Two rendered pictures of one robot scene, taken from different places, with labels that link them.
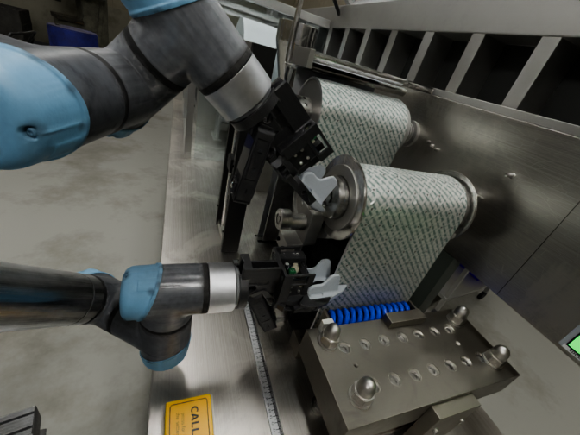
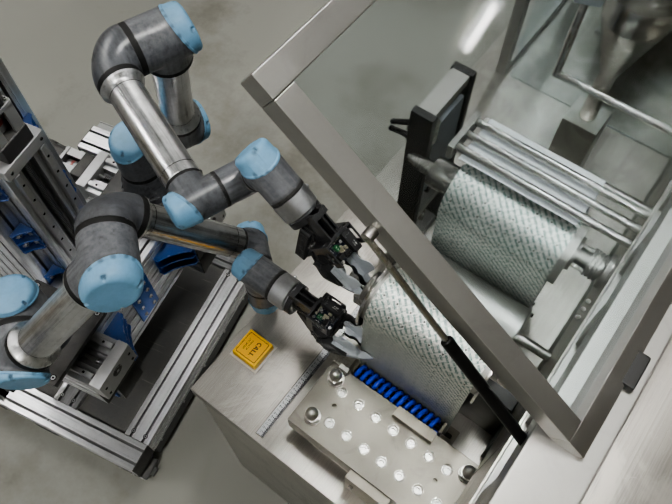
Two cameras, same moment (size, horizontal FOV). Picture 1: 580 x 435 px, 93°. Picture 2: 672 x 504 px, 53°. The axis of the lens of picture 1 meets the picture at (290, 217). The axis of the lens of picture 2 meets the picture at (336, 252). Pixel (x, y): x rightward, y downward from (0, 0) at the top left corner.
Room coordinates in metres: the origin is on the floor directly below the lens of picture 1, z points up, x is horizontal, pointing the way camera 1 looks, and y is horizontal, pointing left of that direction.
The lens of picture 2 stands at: (0.13, -0.53, 2.44)
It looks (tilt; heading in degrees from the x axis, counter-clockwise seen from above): 61 degrees down; 64
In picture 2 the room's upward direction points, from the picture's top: straight up
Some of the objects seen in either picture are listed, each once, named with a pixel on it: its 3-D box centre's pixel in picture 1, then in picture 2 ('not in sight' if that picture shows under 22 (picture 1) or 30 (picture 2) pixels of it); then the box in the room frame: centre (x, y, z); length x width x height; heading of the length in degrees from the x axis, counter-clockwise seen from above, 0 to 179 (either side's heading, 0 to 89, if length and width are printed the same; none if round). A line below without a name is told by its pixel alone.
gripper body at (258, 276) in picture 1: (272, 280); (316, 311); (0.34, 0.00, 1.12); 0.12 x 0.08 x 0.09; 117
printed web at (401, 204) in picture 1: (346, 206); (462, 299); (0.62, -0.13, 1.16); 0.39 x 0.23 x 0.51; 27
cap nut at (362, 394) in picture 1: (364, 389); (312, 414); (0.25, -0.18, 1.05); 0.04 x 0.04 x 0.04
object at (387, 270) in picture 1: (382, 275); (408, 377); (0.45, -0.21, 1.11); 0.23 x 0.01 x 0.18; 117
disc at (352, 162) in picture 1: (338, 197); (378, 293); (0.45, -0.07, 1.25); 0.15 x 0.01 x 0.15; 27
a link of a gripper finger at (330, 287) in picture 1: (330, 285); (351, 347); (0.37, -0.10, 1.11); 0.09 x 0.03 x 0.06; 116
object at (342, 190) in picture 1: (332, 197); (373, 289); (0.44, -0.06, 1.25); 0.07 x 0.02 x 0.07; 27
